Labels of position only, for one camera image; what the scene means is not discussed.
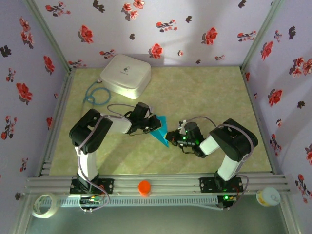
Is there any blue cloth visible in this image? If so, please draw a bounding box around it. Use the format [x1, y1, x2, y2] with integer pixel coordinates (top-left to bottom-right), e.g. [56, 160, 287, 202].
[149, 115, 170, 149]

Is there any white square case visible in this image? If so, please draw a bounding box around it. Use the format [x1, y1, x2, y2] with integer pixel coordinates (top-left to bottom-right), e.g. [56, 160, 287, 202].
[100, 54, 152, 100]

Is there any blue stethoscope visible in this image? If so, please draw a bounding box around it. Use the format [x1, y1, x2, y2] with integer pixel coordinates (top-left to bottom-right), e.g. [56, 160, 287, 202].
[79, 77, 113, 117]

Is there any small circuit board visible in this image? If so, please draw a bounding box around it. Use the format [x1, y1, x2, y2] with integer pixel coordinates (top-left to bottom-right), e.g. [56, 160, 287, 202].
[79, 196, 103, 208]
[218, 194, 238, 210]

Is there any white and yellow cup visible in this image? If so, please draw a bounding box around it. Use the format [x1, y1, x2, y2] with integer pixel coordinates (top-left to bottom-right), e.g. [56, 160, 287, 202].
[255, 187, 281, 207]

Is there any clear tape roll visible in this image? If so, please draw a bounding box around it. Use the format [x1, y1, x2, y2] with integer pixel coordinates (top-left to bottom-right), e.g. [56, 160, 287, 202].
[31, 192, 60, 219]

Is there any grey left arm cable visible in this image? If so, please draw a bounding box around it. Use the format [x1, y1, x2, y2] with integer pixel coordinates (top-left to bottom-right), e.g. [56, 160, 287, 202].
[74, 103, 137, 213]

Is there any aluminium front rail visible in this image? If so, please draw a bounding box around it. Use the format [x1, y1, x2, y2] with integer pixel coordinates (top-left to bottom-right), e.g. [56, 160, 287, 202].
[24, 172, 293, 195]

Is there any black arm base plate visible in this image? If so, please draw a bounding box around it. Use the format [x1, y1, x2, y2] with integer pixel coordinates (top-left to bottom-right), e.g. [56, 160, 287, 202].
[199, 177, 244, 193]
[69, 178, 115, 195]

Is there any white slotted cable duct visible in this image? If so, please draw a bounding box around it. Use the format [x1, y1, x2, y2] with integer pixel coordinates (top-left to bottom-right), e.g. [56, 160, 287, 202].
[58, 195, 219, 208]

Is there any aluminium side rail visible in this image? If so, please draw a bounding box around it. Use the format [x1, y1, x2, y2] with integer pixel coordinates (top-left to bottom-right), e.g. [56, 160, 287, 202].
[36, 67, 77, 176]
[240, 65, 280, 175]

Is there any aluminium corner post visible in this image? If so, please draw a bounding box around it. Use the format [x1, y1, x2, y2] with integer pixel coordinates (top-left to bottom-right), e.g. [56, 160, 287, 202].
[240, 0, 286, 71]
[23, 0, 75, 73]

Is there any aluminium frame leg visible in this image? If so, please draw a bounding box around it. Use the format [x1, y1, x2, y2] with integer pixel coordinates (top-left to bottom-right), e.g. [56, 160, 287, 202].
[11, 194, 34, 234]
[279, 195, 302, 234]

